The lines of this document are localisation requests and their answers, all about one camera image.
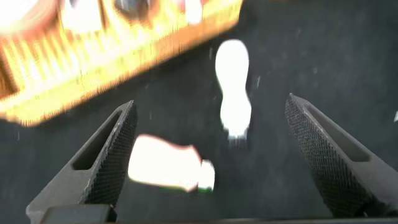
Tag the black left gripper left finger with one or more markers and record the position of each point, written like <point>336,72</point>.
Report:
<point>102,168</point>

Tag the wicker basket with toiletries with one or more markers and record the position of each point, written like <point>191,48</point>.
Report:
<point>93,62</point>

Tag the pink bottle white cap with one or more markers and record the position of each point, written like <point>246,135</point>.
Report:
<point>161,163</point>

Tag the black tablecloth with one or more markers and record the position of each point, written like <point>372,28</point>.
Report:
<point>280,62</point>

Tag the white brush applicator bottle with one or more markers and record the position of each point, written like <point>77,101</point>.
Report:
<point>233,77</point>

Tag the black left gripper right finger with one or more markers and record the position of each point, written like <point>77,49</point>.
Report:
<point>335,168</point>

